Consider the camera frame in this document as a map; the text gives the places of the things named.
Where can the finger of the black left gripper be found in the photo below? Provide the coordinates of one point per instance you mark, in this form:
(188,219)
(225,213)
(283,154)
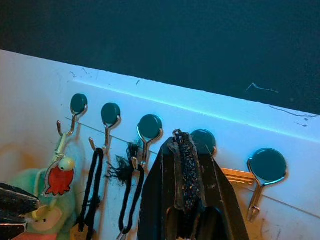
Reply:
(15,200)
(12,225)

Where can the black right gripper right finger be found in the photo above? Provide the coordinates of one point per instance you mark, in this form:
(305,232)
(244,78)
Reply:
(207,200)

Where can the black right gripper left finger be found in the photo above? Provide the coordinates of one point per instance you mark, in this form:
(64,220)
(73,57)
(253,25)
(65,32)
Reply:
(157,187)

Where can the green plush toy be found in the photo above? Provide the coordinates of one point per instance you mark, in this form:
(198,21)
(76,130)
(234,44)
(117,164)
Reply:
(30,180)

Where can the tan tag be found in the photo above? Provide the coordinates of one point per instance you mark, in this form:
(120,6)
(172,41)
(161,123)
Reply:
(77,232)

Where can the white magnetic board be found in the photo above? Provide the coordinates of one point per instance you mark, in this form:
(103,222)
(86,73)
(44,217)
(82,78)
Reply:
(225,130)

